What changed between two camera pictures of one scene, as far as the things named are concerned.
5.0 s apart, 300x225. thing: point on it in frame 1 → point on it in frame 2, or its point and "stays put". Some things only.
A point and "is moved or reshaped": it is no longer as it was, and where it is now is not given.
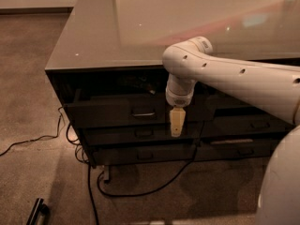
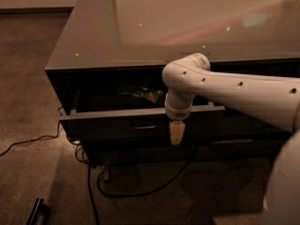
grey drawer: (235, 149) stays put
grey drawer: (133, 112) is moved or reshaped
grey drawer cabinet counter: (107, 69) stays put
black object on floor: (39, 207) stays put
